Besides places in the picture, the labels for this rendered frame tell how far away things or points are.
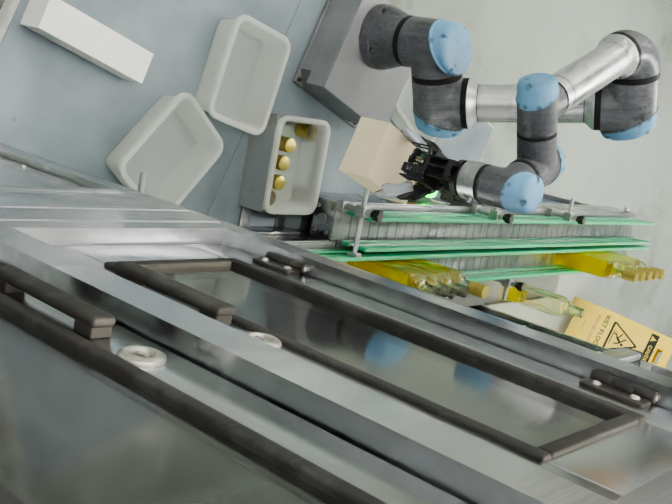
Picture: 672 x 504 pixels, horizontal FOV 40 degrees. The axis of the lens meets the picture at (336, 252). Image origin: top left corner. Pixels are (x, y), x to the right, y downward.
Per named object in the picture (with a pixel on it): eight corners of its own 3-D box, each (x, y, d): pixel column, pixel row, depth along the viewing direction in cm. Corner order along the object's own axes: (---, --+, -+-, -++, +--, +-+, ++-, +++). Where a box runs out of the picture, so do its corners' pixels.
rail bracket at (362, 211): (327, 248, 217) (367, 262, 209) (340, 179, 214) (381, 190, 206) (335, 248, 219) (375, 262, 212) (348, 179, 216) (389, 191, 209)
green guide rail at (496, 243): (340, 244, 220) (365, 252, 215) (341, 240, 220) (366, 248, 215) (630, 239, 354) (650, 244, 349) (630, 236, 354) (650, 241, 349)
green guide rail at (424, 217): (346, 214, 219) (371, 222, 214) (347, 210, 219) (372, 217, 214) (634, 220, 353) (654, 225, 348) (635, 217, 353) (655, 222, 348)
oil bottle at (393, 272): (344, 275, 225) (413, 300, 212) (348, 253, 224) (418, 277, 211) (358, 274, 230) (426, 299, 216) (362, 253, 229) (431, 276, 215)
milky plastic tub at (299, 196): (237, 205, 209) (264, 214, 204) (254, 108, 206) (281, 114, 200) (289, 207, 223) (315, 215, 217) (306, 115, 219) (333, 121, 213)
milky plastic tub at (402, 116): (402, 148, 254) (427, 154, 248) (367, 99, 237) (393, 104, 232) (431, 98, 258) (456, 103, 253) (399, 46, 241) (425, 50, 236)
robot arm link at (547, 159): (570, 127, 174) (540, 148, 167) (569, 180, 179) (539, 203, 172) (534, 120, 178) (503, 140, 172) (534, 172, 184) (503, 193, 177)
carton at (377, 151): (361, 116, 188) (389, 122, 183) (399, 146, 200) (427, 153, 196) (338, 169, 187) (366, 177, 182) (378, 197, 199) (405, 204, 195)
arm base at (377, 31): (372, -8, 210) (406, -3, 204) (407, 19, 222) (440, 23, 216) (350, 55, 210) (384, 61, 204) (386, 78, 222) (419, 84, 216)
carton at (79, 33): (32, -9, 160) (51, -6, 156) (134, 50, 178) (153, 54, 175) (19, 24, 159) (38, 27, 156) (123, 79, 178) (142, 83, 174)
